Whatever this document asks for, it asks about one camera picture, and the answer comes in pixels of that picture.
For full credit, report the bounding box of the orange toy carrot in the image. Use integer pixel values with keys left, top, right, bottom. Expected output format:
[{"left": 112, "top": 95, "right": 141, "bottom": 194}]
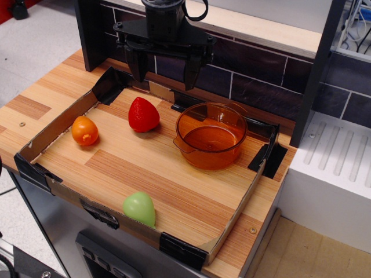
[{"left": 71, "top": 116, "right": 99, "bottom": 146}]

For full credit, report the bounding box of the black cable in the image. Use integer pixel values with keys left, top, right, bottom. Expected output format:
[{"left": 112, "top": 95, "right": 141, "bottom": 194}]
[{"left": 181, "top": 0, "right": 209, "bottom": 22}]

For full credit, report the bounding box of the grey toy oven front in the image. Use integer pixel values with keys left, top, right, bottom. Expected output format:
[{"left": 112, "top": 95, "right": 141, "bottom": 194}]
[{"left": 10, "top": 174, "right": 203, "bottom": 277}]

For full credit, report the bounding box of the dark grey left post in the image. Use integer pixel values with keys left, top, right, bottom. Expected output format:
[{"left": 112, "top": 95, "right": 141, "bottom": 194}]
[{"left": 74, "top": 0, "right": 107, "bottom": 72}]

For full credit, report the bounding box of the white toy sink drainboard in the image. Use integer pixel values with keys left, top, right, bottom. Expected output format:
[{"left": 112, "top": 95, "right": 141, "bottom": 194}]
[{"left": 278, "top": 112, "right": 370, "bottom": 253}]

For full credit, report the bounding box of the red toy strawberry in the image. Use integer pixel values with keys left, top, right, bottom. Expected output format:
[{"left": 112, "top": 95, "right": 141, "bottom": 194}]
[{"left": 128, "top": 97, "right": 160, "bottom": 133}]

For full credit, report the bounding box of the light wooden shelf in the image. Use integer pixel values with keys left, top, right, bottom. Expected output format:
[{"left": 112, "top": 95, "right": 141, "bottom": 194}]
[{"left": 100, "top": 0, "right": 323, "bottom": 60}]

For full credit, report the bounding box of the cardboard fence with black tape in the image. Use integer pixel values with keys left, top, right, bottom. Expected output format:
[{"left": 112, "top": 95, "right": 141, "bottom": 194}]
[{"left": 14, "top": 68, "right": 286, "bottom": 275}]

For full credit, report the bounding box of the orange transparent plastic pot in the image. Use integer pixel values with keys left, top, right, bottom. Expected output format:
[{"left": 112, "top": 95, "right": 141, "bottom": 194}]
[{"left": 173, "top": 103, "right": 248, "bottom": 170}]

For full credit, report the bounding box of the dark grey post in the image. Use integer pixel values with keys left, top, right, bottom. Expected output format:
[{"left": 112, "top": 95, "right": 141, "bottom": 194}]
[
  {"left": 74, "top": 0, "right": 107, "bottom": 72},
  {"left": 290, "top": 1, "right": 345, "bottom": 148}
]

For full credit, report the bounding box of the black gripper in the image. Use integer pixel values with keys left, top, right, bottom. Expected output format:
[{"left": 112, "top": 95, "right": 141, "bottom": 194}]
[{"left": 114, "top": 1, "right": 216, "bottom": 90}]

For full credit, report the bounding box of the green toy pear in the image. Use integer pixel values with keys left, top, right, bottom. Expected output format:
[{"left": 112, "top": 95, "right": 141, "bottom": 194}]
[{"left": 122, "top": 192, "right": 156, "bottom": 228}]

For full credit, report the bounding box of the dark grey right post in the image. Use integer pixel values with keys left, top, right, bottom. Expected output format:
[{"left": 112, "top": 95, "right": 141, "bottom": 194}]
[{"left": 290, "top": 1, "right": 345, "bottom": 148}]

